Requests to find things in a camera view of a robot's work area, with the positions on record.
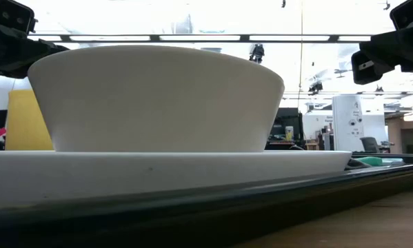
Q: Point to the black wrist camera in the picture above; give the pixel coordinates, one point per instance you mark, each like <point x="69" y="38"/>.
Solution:
<point x="409" y="13"/>
<point x="11" y="15"/>

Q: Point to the grey office chair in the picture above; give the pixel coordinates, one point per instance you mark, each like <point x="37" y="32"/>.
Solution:
<point x="370" y="144"/>

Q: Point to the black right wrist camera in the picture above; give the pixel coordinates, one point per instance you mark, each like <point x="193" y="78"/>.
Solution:
<point x="409" y="13"/>

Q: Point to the beige bowl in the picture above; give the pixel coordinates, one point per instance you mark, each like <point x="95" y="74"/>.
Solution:
<point x="158" y="100"/>

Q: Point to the black hanging camera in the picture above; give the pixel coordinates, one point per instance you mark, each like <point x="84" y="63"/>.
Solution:
<point x="315" y="87"/>
<point x="257" y="53"/>

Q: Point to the black plastic tray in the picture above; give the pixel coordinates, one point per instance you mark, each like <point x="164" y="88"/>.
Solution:
<point x="227" y="215"/>

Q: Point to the black ceiling light rail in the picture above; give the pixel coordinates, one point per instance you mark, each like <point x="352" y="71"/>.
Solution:
<point x="354" y="93"/>

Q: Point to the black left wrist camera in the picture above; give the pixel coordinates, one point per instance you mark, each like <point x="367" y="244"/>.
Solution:
<point x="11" y="15"/>

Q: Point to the black computer monitor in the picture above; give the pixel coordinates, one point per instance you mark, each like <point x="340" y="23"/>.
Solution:
<point x="288" y="120"/>

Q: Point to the white round plate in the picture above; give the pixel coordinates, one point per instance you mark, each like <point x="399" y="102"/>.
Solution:
<point x="158" y="172"/>

